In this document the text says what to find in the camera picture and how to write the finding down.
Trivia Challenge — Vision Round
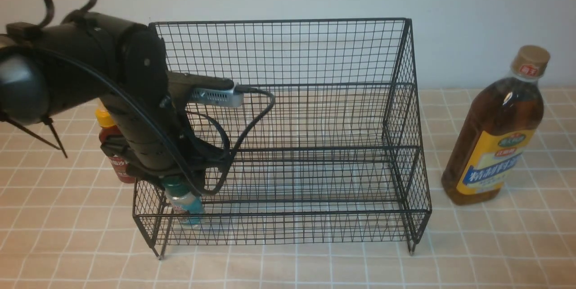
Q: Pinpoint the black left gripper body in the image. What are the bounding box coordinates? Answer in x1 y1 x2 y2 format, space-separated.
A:
99 71 234 190

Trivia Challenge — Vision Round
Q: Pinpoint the red sauce bottle yellow cap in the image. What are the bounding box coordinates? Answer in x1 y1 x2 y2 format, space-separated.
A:
94 102 136 184

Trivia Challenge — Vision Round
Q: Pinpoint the pepper shaker green cap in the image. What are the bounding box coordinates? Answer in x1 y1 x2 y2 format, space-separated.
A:
161 176 204 228

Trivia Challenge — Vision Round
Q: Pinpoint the large brown oil bottle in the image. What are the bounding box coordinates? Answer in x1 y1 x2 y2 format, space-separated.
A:
441 45 551 206

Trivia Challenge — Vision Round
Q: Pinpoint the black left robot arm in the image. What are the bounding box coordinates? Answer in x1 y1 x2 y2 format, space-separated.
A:
1 13 234 195

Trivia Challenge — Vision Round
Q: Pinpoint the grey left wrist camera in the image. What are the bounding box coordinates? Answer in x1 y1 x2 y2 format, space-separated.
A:
189 88 243 108

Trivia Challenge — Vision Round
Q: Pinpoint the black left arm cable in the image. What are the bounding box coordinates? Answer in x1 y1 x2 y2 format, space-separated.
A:
31 0 276 197

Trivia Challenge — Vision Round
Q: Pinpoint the black wire mesh rack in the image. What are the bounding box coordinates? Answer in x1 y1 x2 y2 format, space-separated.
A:
132 18 432 255

